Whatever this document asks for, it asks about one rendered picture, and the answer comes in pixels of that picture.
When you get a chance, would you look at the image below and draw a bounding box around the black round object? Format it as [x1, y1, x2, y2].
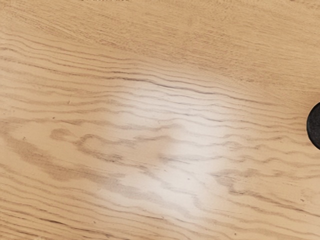
[306, 101, 320, 151]

